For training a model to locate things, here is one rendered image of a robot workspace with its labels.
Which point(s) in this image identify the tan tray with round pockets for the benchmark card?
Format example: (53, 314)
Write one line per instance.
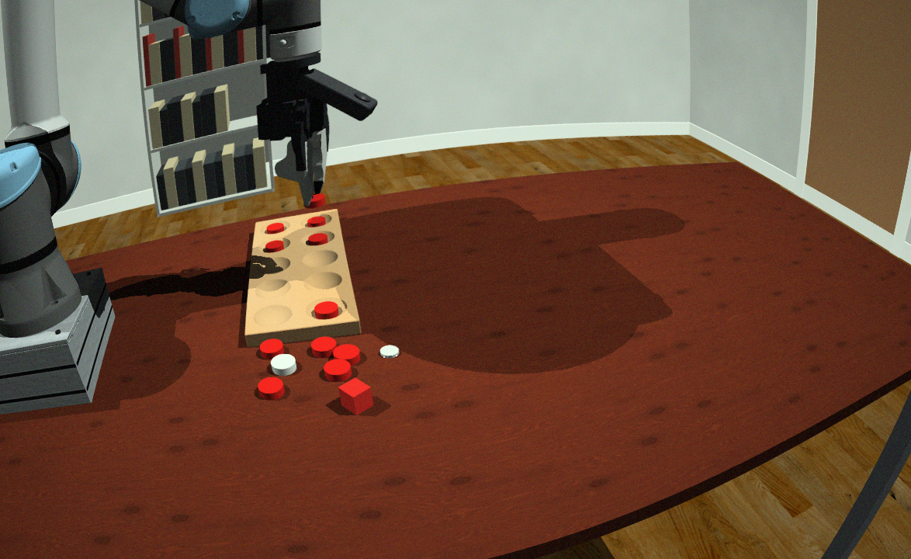
(293, 273)

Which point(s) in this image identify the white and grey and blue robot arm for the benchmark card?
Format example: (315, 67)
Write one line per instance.
(40, 165)

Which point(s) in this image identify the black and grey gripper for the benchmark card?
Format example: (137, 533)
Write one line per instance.
(288, 110)

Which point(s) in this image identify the red cube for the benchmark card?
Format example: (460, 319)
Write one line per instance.
(355, 396)

